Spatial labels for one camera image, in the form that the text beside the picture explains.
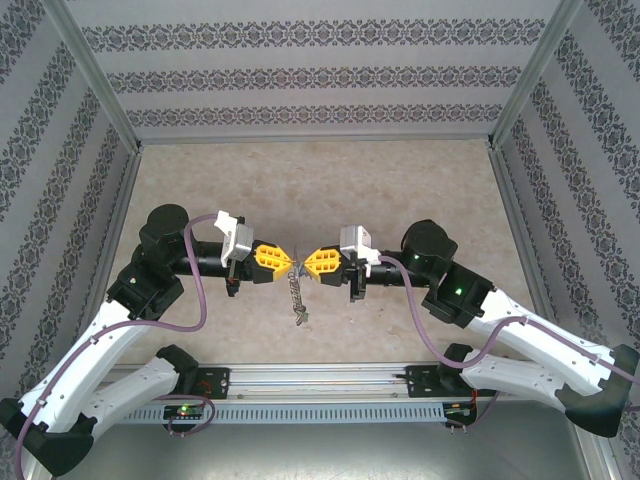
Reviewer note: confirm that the green keys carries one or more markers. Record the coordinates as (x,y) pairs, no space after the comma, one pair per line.
(301,318)

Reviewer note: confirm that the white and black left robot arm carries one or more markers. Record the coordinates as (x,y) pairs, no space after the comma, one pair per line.
(75,360)

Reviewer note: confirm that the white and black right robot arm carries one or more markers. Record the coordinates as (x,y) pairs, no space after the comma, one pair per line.
(525,325)

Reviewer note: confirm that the left controller board green light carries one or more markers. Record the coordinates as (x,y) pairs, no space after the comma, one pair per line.
(184,411)

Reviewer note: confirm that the right controller board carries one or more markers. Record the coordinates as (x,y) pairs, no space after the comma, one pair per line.
(457,410)

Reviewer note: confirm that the grey metal panel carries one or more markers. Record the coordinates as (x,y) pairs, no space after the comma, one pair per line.
(300,452)

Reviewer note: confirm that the aluminium frame side rail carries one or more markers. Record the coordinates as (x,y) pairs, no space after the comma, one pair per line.
(112,220)
(520,235)

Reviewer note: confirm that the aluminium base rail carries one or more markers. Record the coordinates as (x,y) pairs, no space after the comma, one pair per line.
(310,382)

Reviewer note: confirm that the aluminium frame post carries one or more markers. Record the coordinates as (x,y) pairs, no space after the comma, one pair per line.
(92,75)
(535,75)

